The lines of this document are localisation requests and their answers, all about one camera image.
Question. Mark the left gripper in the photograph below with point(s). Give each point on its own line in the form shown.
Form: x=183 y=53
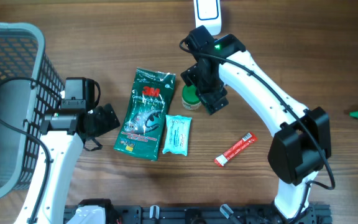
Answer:
x=108 y=118

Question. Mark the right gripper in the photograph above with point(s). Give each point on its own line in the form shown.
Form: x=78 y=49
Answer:
x=213 y=101

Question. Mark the green lid small jar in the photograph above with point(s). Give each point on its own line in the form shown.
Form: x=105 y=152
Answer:
x=190 y=101

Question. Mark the green 3M glove packet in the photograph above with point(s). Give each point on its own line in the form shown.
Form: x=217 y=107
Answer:
x=143 y=125

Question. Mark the light green wipes pack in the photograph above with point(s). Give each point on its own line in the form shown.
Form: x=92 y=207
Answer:
x=177 y=136

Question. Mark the red snack packet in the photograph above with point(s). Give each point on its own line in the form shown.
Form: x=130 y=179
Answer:
x=237 y=148

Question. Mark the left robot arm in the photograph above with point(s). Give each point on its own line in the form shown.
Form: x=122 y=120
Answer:
x=64 y=132

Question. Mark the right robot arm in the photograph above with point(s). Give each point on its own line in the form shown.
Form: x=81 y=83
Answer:
x=301 y=143

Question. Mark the white barcode scanner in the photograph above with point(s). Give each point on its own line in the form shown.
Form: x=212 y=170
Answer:
x=208 y=14

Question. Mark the grey plastic shopping basket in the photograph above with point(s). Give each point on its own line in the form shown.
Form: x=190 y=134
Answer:
x=29 y=85

